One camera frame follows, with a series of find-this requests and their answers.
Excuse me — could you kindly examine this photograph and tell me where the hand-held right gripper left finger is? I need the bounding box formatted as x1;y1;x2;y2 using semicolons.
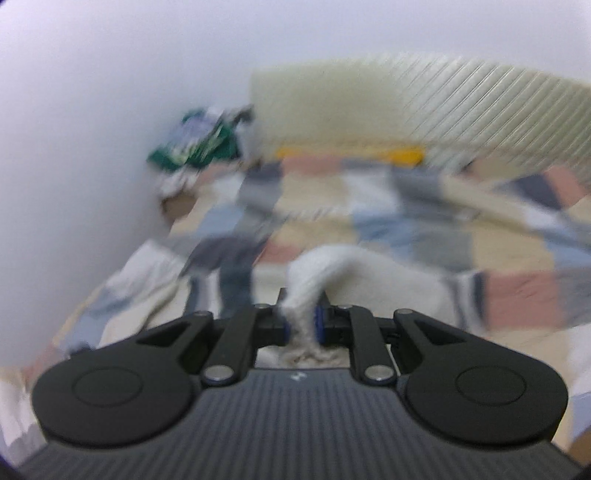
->
136;288;293;387

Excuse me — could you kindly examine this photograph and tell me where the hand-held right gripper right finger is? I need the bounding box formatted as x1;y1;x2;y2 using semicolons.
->
314;291;468;387

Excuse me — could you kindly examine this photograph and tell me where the white fleece garment grey trim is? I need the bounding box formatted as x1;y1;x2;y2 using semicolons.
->
259;244;469;366

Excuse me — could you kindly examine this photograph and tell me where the patchwork checked duvet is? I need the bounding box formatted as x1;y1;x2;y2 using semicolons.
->
0;154;591;462

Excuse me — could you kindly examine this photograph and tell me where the yellow pillow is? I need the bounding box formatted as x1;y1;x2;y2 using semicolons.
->
276;146;426;166

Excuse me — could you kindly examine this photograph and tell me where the crumpled white cloth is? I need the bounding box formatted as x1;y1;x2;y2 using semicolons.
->
157;166;201;197

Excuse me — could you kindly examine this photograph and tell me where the green bag with clutter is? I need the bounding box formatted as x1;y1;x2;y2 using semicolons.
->
147;108;241;171

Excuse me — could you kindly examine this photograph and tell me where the cream quilted headboard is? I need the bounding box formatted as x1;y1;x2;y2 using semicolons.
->
249;51;591;185

